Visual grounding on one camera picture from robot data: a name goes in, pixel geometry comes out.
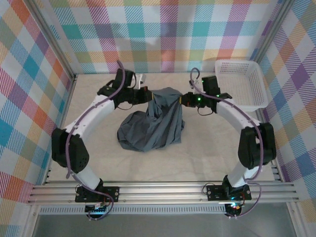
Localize grey t-shirt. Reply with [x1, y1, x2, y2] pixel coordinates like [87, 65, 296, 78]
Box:
[116, 86, 186, 153]

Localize aluminium side rail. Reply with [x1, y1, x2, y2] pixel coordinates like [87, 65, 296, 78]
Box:
[255, 108, 307, 237]
[22, 75, 79, 237]

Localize slotted metal cable duct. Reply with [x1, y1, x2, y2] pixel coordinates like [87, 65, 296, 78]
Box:
[39, 206, 228, 215]

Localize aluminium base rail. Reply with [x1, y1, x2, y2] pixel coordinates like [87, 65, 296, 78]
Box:
[26, 179, 300, 206]

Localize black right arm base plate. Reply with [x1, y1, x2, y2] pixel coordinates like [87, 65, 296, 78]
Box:
[206, 184, 252, 201]

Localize aluminium frame post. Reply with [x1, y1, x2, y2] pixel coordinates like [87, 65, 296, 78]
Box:
[26, 0, 79, 81]
[251, 0, 296, 64]

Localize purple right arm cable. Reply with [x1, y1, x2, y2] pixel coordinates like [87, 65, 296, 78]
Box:
[189, 67, 263, 219]

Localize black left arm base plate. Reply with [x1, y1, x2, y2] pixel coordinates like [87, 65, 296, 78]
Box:
[75, 186, 121, 203]

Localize white plastic mesh basket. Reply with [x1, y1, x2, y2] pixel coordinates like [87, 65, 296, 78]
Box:
[214, 59, 270, 112]

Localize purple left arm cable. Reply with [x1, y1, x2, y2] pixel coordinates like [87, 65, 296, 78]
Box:
[66, 60, 125, 221]

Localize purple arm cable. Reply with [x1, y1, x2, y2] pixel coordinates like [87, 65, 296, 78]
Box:
[189, 67, 263, 219]
[66, 60, 125, 221]

